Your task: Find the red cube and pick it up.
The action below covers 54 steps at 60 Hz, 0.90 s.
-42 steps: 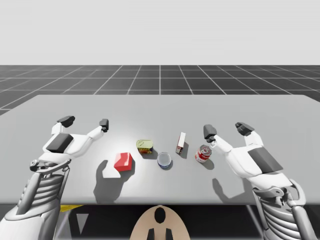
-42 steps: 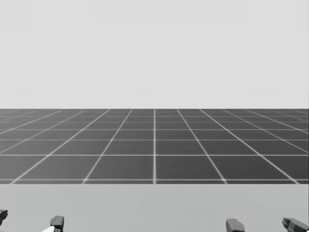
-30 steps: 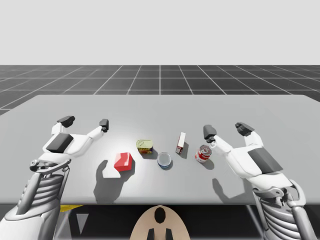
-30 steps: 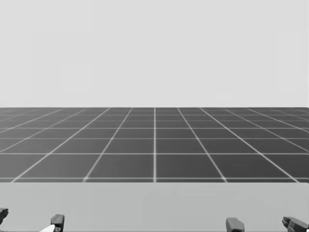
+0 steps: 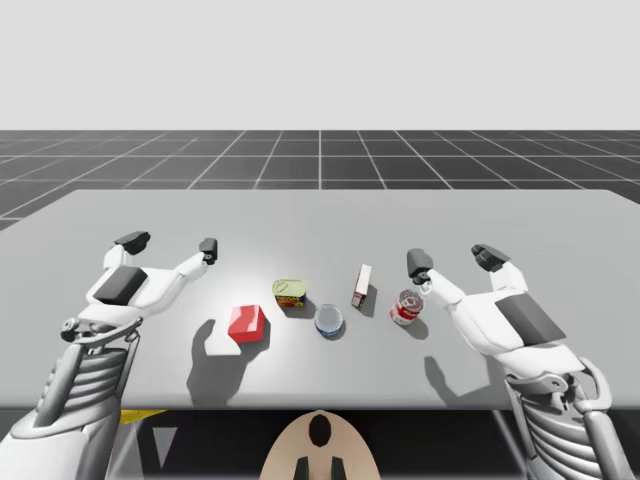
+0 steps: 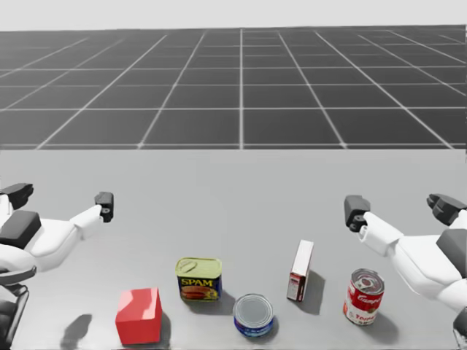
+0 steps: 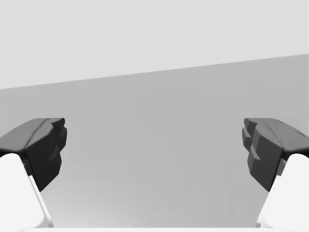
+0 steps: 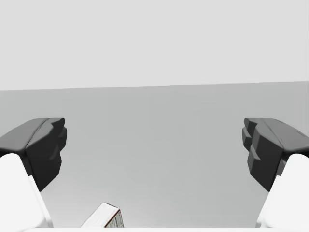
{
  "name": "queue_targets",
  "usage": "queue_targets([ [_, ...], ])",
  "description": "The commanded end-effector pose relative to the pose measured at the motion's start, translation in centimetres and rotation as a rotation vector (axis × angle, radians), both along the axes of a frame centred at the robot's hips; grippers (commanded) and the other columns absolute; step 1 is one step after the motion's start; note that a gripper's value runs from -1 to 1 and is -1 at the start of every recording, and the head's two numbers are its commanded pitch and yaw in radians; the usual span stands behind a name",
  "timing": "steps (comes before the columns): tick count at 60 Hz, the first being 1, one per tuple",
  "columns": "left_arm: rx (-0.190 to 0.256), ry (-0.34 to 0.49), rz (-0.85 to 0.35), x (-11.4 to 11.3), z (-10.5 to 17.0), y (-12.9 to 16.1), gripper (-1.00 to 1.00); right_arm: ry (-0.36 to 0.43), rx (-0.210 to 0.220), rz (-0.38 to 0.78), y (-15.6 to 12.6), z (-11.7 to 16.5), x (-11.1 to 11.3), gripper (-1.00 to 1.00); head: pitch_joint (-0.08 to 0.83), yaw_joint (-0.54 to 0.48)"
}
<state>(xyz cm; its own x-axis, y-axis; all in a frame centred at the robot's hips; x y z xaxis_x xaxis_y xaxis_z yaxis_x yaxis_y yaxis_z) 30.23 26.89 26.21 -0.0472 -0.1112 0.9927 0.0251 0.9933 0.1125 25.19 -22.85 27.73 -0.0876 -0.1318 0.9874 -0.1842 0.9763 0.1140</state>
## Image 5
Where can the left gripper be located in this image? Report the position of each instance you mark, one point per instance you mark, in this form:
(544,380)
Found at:
(125,292)

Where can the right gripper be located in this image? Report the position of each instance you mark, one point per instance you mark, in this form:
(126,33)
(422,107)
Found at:
(510,320)

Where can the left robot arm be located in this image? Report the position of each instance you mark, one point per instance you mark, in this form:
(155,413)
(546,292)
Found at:
(75,395)

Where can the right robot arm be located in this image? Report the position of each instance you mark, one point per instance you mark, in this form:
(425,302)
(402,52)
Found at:
(560,420)

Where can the red and white can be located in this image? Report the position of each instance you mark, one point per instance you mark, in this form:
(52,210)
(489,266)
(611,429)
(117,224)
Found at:
(406,308)

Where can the red and white carton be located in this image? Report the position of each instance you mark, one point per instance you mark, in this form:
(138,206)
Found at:
(361,285)

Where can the green and blue rectangular can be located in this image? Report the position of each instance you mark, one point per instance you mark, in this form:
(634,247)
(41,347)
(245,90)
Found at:
(290,294)

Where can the blue flat can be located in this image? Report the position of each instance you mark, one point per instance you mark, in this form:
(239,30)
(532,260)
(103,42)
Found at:
(329,321)

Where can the tan robot part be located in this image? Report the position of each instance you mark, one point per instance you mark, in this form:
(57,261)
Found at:
(320,445)

